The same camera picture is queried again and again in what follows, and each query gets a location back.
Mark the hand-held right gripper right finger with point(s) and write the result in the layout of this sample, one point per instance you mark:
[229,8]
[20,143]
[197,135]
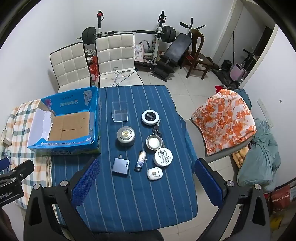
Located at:
[208,184]

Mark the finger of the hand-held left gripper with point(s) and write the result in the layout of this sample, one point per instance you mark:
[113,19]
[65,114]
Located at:
[24,168]
[4,164]

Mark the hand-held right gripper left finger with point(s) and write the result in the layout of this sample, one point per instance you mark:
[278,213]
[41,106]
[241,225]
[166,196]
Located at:
[85,184]

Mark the blue-grey charger block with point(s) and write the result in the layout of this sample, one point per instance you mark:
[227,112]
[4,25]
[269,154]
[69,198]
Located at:
[120,165]

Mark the white round tin printed lid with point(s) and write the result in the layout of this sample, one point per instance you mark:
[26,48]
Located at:
[163,157]

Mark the white oval case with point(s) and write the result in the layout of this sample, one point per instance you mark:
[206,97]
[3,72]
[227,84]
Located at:
[154,173]

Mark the blue cardboard box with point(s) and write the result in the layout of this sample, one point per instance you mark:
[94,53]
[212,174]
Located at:
[67,122]

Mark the silver round tin gold centre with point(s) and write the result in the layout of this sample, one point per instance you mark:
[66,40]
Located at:
[126,136]

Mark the small metal bowl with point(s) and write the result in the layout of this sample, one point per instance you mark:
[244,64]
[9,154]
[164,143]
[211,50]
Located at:
[153,142]

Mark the bunch of keys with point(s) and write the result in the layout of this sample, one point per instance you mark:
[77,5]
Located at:
[157,129]

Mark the clear acrylic box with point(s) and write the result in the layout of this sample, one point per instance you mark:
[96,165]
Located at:
[119,112]

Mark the black-lidded round white tin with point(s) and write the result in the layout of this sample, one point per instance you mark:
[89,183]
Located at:
[150,117]

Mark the tape roll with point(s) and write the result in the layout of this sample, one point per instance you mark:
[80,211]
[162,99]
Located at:
[5,137]

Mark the grey chair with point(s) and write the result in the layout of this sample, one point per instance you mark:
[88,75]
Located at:
[222,155]

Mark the orange green checkered cloth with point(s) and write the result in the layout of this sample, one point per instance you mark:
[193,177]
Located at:
[20,129]

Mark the yellow orange blanket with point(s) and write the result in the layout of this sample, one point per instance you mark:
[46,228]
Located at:
[240,156]

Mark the blue striped tablecloth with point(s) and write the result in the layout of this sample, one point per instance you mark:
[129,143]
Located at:
[138,197]

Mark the teal garment pile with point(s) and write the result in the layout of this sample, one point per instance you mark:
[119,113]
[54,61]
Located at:
[261,157]

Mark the orange floral cloth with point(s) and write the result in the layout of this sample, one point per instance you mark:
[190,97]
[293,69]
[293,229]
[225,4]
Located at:
[226,120]

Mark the red cardboard carton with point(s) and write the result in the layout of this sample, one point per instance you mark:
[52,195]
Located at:
[281,197]

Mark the white power strip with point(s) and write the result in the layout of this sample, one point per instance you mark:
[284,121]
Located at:
[264,112]

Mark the dark blue garment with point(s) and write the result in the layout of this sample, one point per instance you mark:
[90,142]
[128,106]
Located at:
[246,97]

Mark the red cloth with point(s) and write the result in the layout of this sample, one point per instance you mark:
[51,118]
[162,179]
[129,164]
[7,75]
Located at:
[218,88]

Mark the white quilted chair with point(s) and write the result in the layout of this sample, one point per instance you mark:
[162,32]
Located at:
[69,67]
[115,53]

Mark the pink suitcase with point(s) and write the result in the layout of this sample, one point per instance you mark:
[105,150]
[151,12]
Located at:
[238,72]

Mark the red plastic bag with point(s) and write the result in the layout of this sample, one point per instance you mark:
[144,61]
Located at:
[93,67]

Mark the dark wooden chair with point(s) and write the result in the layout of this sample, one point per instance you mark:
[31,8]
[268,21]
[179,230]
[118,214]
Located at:
[197,53]

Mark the black weight bench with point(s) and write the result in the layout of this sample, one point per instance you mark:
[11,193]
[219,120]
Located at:
[178,49]

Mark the white patterned bag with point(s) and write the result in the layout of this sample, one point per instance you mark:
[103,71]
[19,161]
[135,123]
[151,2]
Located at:
[139,52]

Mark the black barbell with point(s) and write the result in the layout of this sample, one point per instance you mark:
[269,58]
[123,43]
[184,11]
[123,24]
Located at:
[129,31]

